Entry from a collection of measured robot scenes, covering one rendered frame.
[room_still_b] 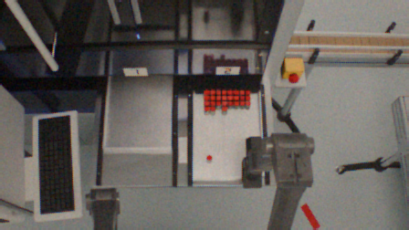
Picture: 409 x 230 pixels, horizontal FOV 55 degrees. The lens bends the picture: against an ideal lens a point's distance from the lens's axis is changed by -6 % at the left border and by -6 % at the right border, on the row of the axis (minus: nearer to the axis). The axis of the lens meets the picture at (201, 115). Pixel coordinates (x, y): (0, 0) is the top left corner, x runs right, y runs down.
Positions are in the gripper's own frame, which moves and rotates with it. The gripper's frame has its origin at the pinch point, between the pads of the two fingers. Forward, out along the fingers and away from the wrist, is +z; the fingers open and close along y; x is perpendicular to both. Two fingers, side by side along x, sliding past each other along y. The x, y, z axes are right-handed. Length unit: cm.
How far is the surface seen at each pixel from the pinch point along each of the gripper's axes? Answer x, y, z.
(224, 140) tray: 8.9, 15.5, 2.3
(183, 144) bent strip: 24.4, 13.7, 2.2
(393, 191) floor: -99, 9, 91
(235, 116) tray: 4.1, 25.1, 2.4
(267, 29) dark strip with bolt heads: -3, 39, -39
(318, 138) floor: -54, 43, 91
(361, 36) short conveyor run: -50, 58, -4
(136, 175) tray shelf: 41.6, 1.7, 2.3
